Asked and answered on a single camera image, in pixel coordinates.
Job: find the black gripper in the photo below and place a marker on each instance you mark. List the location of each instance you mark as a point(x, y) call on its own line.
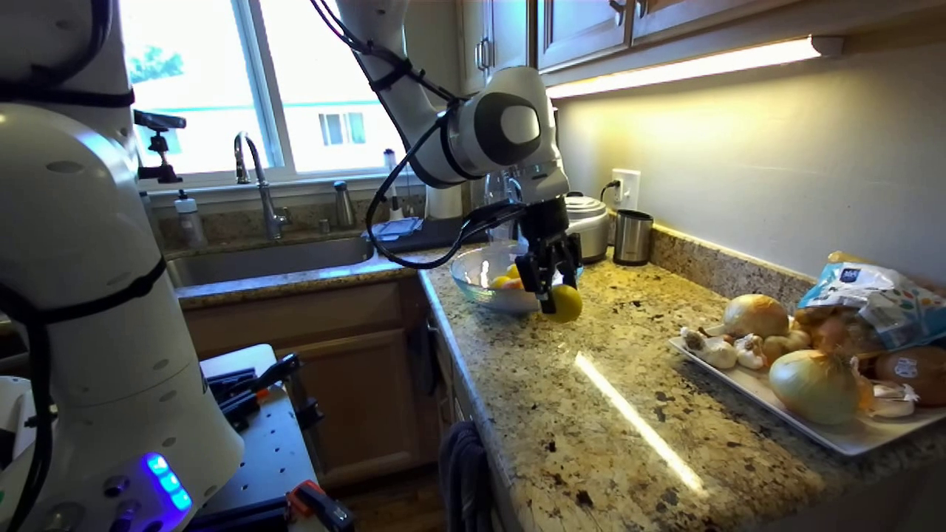
point(546, 228)

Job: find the white rectangular tray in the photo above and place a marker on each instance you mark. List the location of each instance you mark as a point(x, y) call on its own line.
point(769, 400)

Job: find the black tool on cart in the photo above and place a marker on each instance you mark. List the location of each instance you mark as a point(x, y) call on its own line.
point(246, 386)

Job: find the large yellow onion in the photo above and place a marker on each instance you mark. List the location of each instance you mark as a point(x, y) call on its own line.
point(815, 386)

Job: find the wooden wall cabinet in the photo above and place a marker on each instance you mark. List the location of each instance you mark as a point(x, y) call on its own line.
point(632, 23)

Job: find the black camera on tripod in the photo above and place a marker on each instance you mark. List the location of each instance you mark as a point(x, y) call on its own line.
point(159, 135)

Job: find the wooden base cabinet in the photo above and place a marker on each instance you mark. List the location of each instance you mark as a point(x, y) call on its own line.
point(355, 386)

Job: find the brown potato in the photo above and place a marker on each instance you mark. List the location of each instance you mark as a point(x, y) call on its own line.
point(911, 374)

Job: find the small yellow onion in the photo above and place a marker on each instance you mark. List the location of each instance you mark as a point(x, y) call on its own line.
point(754, 315)

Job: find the steel metal cup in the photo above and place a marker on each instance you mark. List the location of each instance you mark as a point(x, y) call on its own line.
point(635, 239)

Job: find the small yellow lemon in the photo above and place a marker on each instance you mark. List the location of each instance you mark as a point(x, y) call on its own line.
point(568, 304)

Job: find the dark blue dish towel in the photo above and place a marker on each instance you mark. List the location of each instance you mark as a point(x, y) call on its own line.
point(463, 478)

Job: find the white wall power outlet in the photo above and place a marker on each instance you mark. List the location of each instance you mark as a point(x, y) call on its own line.
point(629, 188)

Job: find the under cabinet light strip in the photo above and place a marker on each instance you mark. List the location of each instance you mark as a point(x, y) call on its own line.
point(691, 66)

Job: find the chrome sink sprayer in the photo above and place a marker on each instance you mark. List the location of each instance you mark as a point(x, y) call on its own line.
point(345, 205)

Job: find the dark dish drying mat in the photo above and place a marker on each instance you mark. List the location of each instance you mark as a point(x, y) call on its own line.
point(417, 236)

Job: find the large yellow lemon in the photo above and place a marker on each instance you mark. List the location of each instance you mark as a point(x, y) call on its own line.
point(507, 280)

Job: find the white garlic bulb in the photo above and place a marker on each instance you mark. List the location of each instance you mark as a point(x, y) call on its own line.
point(892, 400)

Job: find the white window frame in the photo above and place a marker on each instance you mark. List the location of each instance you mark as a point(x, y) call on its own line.
point(259, 91)

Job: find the grey robot cart top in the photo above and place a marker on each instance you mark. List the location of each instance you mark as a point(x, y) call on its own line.
point(267, 444)

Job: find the white mushroom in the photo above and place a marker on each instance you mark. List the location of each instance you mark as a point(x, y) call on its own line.
point(723, 357)
point(748, 352)
point(692, 338)

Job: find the clear soap dispenser bottle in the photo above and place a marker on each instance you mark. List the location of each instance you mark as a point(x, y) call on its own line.
point(187, 221)

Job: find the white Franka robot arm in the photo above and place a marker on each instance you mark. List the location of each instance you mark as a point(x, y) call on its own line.
point(89, 296)

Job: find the chrome kitchen faucet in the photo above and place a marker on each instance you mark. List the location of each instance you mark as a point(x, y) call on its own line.
point(259, 178)

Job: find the steel kitchen sink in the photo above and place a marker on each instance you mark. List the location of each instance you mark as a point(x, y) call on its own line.
point(267, 259)

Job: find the clear plastic food bag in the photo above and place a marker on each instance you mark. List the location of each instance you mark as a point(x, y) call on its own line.
point(868, 296)

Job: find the clear glass bowl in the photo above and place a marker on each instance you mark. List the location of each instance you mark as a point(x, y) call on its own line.
point(488, 286)

